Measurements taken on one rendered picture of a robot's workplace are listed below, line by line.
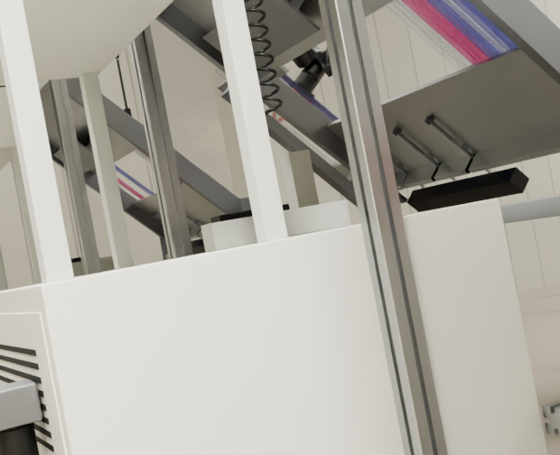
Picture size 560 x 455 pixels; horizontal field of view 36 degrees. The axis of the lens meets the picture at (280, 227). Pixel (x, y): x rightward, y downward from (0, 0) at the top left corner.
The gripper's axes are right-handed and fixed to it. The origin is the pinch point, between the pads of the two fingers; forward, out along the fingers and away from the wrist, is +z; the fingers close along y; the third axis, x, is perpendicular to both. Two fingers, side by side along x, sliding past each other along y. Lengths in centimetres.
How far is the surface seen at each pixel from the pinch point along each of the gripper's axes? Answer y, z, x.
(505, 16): 111, 13, -5
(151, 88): 42, 31, -35
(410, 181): 53, 15, 20
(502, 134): 83, 10, 18
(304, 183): 13.8, 15.6, 11.8
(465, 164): 70, 13, 21
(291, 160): 13.8, 13.0, 5.4
